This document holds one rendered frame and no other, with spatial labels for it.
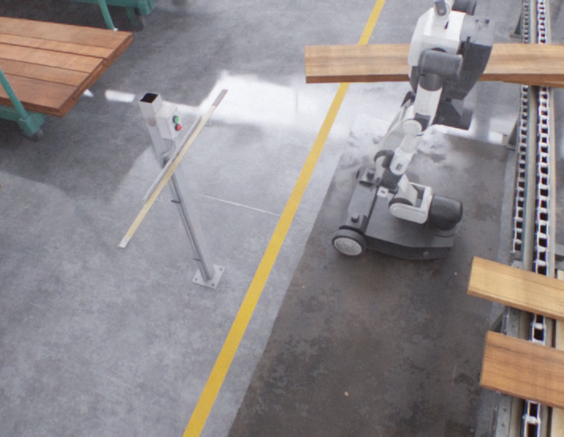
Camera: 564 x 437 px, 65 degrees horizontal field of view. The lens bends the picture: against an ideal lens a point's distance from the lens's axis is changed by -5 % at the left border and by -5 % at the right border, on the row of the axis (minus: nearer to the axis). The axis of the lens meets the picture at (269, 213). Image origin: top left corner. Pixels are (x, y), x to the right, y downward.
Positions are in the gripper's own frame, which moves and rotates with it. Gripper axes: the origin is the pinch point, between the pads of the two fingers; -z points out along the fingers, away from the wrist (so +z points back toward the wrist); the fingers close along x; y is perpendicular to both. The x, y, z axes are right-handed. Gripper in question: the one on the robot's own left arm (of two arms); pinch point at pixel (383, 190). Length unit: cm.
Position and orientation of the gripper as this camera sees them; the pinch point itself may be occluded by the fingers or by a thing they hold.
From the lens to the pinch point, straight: 234.0
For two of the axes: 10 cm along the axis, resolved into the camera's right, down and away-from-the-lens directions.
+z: 1.2, -5.4, -8.3
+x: -9.2, -3.7, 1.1
